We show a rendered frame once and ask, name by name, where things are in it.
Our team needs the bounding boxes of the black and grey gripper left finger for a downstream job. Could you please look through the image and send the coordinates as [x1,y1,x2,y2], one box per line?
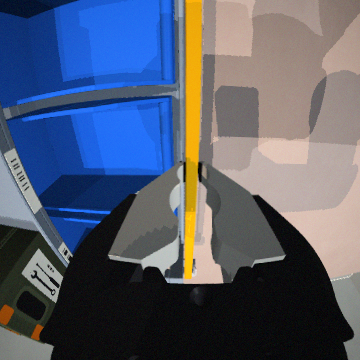
[39,161,186,346]

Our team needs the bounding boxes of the grey metal shelf rack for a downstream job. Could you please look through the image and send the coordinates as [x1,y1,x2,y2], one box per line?
[0,0,185,284]

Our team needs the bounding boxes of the blue open bin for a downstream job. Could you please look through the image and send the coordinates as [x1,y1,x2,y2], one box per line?
[45,209,108,255]
[6,95,174,214]
[0,0,175,109]

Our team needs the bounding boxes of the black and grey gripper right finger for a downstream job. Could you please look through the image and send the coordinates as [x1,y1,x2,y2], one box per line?
[198,161,354,342]

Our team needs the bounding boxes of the yellow bar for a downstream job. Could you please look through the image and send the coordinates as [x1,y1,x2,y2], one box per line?
[185,0,202,279]

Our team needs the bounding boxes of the olive green case with orange latches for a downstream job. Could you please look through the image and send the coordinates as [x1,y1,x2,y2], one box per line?
[0,224,67,344]

